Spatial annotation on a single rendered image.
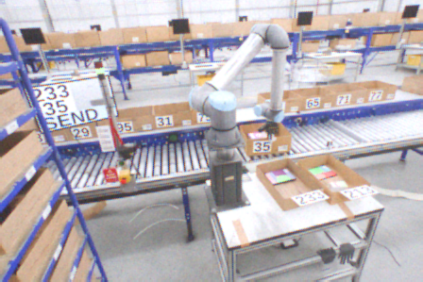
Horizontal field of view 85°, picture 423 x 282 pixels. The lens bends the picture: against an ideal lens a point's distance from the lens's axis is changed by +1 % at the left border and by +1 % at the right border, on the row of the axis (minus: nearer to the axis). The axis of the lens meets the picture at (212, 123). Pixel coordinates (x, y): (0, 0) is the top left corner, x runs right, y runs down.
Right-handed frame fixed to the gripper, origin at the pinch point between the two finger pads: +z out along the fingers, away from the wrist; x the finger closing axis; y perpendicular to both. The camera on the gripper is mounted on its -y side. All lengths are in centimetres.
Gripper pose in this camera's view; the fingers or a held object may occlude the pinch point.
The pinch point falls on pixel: (268, 141)
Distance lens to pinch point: 203.8
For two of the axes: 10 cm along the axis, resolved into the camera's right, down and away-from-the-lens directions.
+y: 9.8, -1.3, 1.5
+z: 0.7, 9.4, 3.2
